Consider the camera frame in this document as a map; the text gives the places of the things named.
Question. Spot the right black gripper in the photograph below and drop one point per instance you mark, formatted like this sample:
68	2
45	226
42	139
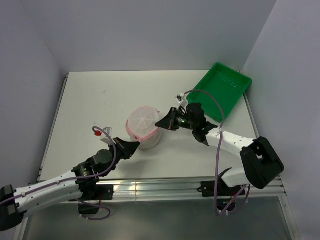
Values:
168	122

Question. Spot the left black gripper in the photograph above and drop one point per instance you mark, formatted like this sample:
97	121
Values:
127	148

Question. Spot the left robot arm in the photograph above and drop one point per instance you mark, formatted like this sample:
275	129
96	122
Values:
80	183

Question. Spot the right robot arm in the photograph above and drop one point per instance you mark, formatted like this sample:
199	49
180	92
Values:
260	162

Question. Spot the green plastic tray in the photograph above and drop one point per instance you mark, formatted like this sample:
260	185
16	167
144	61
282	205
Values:
219	91

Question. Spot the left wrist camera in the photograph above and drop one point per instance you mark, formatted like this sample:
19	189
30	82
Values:
104	134

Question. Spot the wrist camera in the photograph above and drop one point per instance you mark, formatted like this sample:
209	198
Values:
181	100
104	134

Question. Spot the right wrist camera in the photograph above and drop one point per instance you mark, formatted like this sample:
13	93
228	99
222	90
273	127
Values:
181	100

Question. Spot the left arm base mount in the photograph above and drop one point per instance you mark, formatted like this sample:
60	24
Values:
104	192

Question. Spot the aluminium mounting rail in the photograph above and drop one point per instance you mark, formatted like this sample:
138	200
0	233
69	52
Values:
161	189

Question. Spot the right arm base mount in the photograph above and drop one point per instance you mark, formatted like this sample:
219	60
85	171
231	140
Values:
225	194

